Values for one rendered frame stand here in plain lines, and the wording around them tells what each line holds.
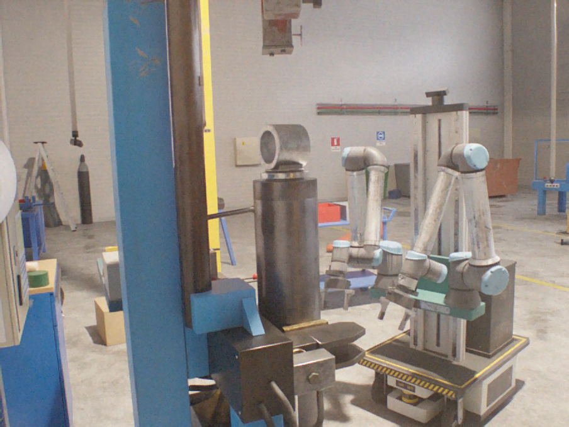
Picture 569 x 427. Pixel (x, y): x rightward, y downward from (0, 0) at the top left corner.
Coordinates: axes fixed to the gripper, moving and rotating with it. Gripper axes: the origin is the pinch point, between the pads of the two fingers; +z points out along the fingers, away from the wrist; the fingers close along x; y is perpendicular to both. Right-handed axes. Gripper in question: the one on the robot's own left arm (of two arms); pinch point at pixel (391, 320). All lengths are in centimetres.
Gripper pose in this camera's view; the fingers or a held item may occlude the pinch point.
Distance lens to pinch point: 237.4
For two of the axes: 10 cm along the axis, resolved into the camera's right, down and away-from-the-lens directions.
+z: -3.6, 9.3, -0.2
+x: 5.4, 2.0, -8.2
